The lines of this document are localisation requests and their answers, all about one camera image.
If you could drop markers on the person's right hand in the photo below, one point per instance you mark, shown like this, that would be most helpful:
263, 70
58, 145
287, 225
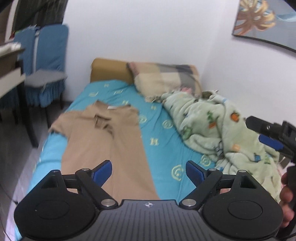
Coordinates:
289, 201

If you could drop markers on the wooden desk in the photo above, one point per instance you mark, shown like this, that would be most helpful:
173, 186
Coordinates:
11, 78

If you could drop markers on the blue covered chair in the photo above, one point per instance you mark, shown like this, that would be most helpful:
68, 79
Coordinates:
52, 48
25, 53

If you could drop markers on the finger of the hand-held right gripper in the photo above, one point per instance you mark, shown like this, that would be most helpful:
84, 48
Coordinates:
270, 141

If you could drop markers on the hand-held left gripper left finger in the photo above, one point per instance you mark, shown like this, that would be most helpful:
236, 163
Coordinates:
104, 171

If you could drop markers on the plaid pillow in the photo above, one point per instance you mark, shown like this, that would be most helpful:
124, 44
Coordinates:
164, 76

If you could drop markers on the bed with turquoise sheet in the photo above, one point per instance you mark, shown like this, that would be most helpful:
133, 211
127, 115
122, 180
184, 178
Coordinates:
166, 157

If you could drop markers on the small pink cloth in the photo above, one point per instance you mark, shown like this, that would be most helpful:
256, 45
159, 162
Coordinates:
186, 89

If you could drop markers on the green printed fleece blanket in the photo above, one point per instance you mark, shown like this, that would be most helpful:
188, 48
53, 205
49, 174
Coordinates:
208, 122

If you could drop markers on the wall poster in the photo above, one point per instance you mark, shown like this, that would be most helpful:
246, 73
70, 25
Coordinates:
263, 20

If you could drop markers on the beige shirt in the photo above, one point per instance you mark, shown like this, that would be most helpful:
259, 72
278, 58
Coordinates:
115, 143

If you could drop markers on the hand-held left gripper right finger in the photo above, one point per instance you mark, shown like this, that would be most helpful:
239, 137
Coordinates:
193, 172

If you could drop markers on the mustard yellow pillow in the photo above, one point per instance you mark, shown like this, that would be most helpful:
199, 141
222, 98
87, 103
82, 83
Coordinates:
106, 69

